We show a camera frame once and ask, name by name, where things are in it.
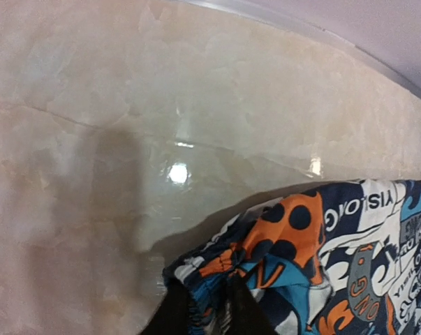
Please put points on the colourful graphic print garment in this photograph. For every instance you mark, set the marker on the colourful graphic print garment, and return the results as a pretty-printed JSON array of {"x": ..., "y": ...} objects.
[{"x": 341, "y": 258}]

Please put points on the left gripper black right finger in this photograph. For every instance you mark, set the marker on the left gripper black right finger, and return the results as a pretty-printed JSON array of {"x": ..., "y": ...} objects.
[{"x": 246, "y": 315}]

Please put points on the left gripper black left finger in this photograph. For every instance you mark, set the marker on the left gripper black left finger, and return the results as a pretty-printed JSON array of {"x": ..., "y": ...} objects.
[{"x": 172, "y": 315}]

